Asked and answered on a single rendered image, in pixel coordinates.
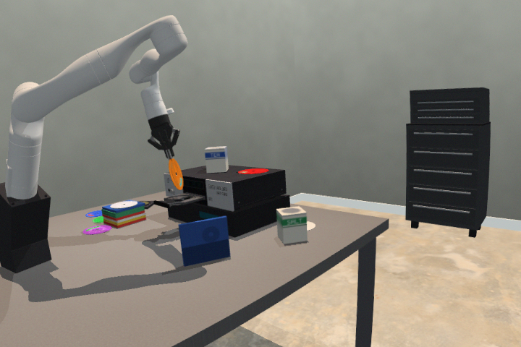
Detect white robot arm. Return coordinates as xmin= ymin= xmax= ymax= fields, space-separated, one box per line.
xmin=5 ymin=15 xmax=187 ymax=200

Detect purple cd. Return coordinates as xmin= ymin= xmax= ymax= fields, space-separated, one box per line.
xmin=83 ymin=225 xmax=111 ymax=235

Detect blue cd with orange label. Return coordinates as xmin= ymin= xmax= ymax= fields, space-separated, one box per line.
xmin=85 ymin=210 xmax=102 ymax=217

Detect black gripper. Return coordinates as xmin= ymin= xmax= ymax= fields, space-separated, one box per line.
xmin=148 ymin=114 xmax=180 ymax=160

